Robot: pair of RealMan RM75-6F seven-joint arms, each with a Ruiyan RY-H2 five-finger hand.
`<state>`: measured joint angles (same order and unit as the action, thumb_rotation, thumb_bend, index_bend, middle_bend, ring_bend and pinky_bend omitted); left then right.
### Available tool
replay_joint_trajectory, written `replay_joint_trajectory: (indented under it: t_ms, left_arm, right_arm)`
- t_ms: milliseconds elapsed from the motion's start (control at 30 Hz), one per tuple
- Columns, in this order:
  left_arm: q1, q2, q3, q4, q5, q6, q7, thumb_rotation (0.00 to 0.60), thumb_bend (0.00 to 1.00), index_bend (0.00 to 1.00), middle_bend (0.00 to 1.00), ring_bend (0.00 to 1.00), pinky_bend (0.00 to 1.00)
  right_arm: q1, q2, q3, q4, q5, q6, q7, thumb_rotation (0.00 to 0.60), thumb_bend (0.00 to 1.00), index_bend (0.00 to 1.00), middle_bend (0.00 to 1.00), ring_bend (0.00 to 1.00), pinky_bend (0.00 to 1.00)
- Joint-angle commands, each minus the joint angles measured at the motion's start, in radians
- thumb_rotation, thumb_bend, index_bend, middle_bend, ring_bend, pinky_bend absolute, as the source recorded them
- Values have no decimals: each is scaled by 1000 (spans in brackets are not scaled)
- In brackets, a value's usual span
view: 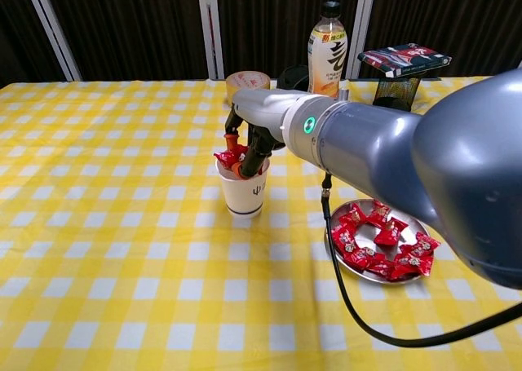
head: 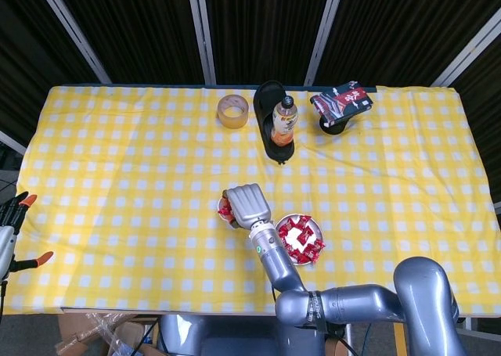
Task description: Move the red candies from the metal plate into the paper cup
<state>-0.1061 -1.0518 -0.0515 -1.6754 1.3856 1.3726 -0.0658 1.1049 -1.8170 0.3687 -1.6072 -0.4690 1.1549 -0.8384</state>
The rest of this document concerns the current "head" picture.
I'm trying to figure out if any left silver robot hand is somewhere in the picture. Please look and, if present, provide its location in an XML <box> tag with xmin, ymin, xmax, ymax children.
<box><xmin>0</xmin><ymin>191</ymin><xmax>55</xmax><ymax>285</ymax></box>

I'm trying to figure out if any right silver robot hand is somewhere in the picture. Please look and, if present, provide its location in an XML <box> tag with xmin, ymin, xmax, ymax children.
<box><xmin>221</xmin><ymin>182</ymin><xmax>274</xmax><ymax>230</ymax></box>

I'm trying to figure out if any white paper cup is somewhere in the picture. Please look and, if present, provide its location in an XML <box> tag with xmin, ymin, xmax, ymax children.
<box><xmin>217</xmin><ymin>196</ymin><xmax>240</xmax><ymax>227</ymax></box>

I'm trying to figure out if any metal bowl of red candies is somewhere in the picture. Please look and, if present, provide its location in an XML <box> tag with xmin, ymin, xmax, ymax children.
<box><xmin>274</xmin><ymin>213</ymin><xmax>325</xmax><ymax>267</ymax></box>

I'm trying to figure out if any brown packing tape roll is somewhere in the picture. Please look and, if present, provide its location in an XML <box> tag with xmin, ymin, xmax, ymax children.
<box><xmin>217</xmin><ymin>94</ymin><xmax>250</xmax><ymax>130</ymax></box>

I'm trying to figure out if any orange drink plastic bottle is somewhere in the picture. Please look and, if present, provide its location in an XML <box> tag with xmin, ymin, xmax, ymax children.
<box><xmin>269</xmin><ymin>95</ymin><xmax>299</xmax><ymax>148</ymax></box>

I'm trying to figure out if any brown cardboard box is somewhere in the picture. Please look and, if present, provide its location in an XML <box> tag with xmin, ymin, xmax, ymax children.
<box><xmin>54</xmin><ymin>312</ymin><xmax>160</xmax><ymax>356</ymax></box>

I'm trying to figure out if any black oval plastic tray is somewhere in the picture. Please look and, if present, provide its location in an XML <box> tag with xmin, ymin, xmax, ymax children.
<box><xmin>253</xmin><ymin>80</ymin><xmax>297</xmax><ymax>165</ymax></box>

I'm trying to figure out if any black small bowl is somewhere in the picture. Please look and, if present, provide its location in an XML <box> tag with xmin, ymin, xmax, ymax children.
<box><xmin>319</xmin><ymin>111</ymin><xmax>355</xmax><ymax>136</ymax></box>

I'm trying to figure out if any yellow white checked tablecloth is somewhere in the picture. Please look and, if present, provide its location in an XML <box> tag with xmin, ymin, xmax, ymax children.
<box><xmin>0</xmin><ymin>84</ymin><xmax>501</xmax><ymax>318</ymax></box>

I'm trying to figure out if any clear plastic wrap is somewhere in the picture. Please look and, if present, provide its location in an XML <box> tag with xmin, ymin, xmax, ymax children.
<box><xmin>80</xmin><ymin>311</ymin><xmax>136</xmax><ymax>356</ymax></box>

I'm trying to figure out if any grey robot torso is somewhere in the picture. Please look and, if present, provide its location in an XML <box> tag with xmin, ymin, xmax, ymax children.
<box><xmin>158</xmin><ymin>315</ymin><xmax>326</xmax><ymax>356</ymax></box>

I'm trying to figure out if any black pleated curtain panel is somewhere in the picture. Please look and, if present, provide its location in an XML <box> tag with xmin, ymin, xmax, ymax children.
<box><xmin>312</xmin><ymin>0</ymin><xmax>501</xmax><ymax>87</ymax></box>
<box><xmin>449</xmin><ymin>38</ymin><xmax>501</xmax><ymax>208</ymax></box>
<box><xmin>0</xmin><ymin>0</ymin><xmax>103</xmax><ymax>138</ymax></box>
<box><xmin>52</xmin><ymin>0</ymin><xmax>207</xmax><ymax>85</ymax></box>
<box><xmin>203</xmin><ymin>0</ymin><xmax>333</xmax><ymax>86</ymax></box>

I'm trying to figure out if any yellow table leg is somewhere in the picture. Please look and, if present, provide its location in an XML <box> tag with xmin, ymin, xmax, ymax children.
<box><xmin>394</xmin><ymin>322</ymin><xmax>408</xmax><ymax>356</ymax></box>

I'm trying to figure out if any white metal frame post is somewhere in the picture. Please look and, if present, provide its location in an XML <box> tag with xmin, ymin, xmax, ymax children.
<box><xmin>430</xmin><ymin>7</ymin><xmax>501</xmax><ymax>88</ymax></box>
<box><xmin>186</xmin><ymin>0</ymin><xmax>218</xmax><ymax>86</ymax></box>
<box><xmin>0</xmin><ymin>130</ymin><xmax>27</xmax><ymax>156</ymax></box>
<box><xmin>304</xmin><ymin>0</ymin><xmax>348</xmax><ymax>86</ymax></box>
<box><xmin>33</xmin><ymin>0</ymin><xmax>114</xmax><ymax>85</ymax></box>

